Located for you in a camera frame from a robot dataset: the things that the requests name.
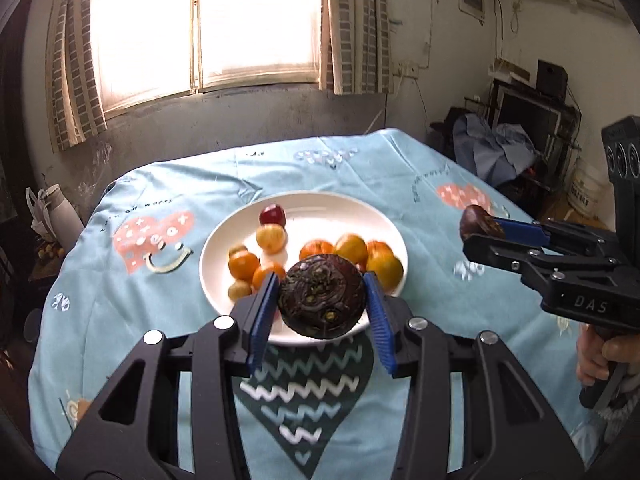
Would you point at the window with bright light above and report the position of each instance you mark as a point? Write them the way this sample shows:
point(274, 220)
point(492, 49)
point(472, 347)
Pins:
point(144, 50)

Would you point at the small brown longan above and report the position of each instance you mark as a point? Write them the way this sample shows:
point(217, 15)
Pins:
point(235, 249)

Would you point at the brown round longan fruit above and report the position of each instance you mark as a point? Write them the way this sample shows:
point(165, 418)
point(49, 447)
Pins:
point(239, 289)

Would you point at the white plastic bucket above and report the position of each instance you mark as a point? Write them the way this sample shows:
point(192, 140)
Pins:
point(586, 188)

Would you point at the small orange kumquat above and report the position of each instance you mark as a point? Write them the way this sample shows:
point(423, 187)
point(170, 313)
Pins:
point(243, 265)

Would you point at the person's right hand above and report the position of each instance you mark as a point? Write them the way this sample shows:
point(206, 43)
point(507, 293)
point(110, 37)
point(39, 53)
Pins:
point(594, 354)

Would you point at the white oval plate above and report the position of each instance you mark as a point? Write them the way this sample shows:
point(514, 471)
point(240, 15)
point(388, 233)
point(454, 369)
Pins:
point(309, 215)

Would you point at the pile of blue clothes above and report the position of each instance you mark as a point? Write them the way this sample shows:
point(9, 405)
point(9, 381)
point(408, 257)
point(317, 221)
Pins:
point(495, 155)

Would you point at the right brick-pattern curtain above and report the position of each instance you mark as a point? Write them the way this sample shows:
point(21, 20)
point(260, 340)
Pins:
point(355, 47)

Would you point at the bumpy mandarin orange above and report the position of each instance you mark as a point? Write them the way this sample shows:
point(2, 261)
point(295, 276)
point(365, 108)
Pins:
point(375, 246)

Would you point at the wall outlet with cable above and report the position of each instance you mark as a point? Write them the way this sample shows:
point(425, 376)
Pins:
point(403, 71)

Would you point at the large smooth orange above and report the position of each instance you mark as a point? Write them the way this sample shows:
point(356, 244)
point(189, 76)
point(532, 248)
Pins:
point(352, 248)

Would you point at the yellow round fruit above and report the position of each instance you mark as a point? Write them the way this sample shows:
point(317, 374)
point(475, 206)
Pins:
point(271, 237)

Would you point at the brick-pattern curtain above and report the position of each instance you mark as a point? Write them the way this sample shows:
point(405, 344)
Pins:
point(355, 47)
point(74, 107)

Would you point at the dark wrinkled passion fruit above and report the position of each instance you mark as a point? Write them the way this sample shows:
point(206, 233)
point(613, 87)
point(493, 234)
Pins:
point(322, 297)

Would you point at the left brick-pattern curtain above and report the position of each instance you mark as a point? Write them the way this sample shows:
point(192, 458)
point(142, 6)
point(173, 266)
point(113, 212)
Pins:
point(74, 107)

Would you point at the light blue patterned tablecloth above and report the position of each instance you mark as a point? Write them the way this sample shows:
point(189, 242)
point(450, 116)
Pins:
point(174, 244)

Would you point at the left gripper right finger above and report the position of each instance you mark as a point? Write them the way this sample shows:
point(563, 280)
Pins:
point(472, 411)

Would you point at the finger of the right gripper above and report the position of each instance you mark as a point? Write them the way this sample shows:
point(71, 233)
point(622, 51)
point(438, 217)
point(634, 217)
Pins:
point(545, 232)
point(559, 257)

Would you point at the orange tangerine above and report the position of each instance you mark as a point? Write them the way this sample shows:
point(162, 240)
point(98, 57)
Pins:
point(315, 247)

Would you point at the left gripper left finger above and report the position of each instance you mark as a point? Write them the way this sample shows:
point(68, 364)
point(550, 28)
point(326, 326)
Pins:
point(130, 430)

